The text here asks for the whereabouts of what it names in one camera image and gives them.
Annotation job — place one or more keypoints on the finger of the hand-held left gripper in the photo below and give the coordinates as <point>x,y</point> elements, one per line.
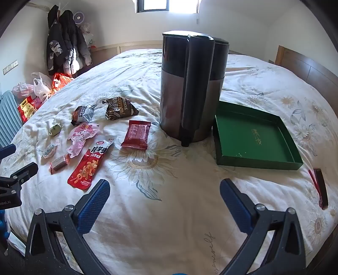
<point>23,172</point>
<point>6,152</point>

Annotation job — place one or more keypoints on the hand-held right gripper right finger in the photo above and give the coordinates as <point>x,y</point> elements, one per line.
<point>235,206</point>

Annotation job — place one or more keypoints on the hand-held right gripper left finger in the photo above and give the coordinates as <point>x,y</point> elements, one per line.
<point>95,206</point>

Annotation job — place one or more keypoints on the white translucent candy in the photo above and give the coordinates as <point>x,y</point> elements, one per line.
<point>50,150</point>

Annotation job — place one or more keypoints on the small brown snack bar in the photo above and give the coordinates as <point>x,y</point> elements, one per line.
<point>58,164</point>

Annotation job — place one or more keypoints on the red spicy strip packet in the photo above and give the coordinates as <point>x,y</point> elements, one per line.
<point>84,169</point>

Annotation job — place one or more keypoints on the green candy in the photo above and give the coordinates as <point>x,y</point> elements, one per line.
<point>56,129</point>

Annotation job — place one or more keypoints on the pink cartoon snack packet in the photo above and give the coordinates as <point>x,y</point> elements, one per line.
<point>80,134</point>

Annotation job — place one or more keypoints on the green cardboard tray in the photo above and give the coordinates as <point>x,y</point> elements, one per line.
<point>250,137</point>

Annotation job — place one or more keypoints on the grey chocolate cake packet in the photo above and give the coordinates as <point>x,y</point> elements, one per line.
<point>81,113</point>

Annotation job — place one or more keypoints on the dark red snack packet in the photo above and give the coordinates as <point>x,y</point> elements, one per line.
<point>136,134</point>

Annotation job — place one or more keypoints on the brown bread packet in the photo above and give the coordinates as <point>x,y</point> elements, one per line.
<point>118,108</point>

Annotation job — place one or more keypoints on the light blue radiator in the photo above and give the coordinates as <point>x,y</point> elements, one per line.
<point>8,116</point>

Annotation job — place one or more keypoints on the red yellow snack package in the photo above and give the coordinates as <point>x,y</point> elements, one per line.
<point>26,108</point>

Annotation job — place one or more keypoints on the pink plastic bag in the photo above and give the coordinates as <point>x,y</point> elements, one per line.
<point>22,90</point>

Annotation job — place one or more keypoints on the orange red plastic bag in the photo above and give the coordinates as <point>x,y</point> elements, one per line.
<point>59,80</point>

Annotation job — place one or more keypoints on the black camouflage jacket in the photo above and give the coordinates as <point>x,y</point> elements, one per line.
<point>54,50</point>

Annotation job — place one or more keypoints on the black grey electric kettle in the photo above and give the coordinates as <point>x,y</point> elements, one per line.
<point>171,105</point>

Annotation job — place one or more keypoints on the black grey puffer jacket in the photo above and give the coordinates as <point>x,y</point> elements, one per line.
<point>76,45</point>

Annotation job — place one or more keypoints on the hanging clear plastic bag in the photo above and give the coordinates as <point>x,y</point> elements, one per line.
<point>88,35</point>

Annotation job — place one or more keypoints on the small white fan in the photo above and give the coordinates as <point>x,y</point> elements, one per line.
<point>79,18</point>

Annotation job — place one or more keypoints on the wooden headboard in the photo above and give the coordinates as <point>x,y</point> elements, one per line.
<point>303,68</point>

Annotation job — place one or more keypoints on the dark framed window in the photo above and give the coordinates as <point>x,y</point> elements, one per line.
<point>153,5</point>

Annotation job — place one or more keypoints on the white wall socket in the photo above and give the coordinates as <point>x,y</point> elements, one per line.
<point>14,64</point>
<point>5,70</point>

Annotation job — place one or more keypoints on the small white wall fixture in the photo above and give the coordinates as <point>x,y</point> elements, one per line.
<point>197,18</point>

